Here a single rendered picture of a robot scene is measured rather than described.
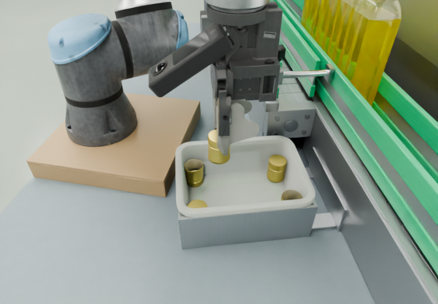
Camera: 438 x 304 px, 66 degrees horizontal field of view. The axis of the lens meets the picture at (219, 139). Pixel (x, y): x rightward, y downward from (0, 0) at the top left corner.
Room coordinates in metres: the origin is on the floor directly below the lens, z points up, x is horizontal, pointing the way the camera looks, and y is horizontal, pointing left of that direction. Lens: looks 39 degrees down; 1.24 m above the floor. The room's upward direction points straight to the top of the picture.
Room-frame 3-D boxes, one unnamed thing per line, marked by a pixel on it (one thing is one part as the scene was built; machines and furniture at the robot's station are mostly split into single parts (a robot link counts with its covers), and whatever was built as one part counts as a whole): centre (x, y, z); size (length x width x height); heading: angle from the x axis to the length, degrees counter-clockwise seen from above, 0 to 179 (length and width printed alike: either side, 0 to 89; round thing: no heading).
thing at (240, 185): (0.42, -0.04, 0.80); 0.22 x 0.17 x 0.09; 97
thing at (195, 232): (0.42, -0.06, 0.79); 0.27 x 0.17 x 0.08; 97
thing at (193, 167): (0.46, 0.05, 0.79); 0.04 x 0.04 x 0.04
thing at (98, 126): (0.61, 0.26, 0.84); 0.15 x 0.15 x 0.10
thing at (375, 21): (0.54, -0.25, 0.99); 0.06 x 0.06 x 0.21; 7
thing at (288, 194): (0.38, -0.12, 0.79); 0.04 x 0.04 x 0.04
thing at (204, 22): (1.24, 0.03, 0.79); 0.08 x 0.08 x 0.08; 7
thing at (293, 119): (0.55, -0.14, 0.85); 0.09 x 0.04 x 0.07; 97
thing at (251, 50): (0.40, -0.03, 1.06); 0.09 x 0.08 x 0.12; 96
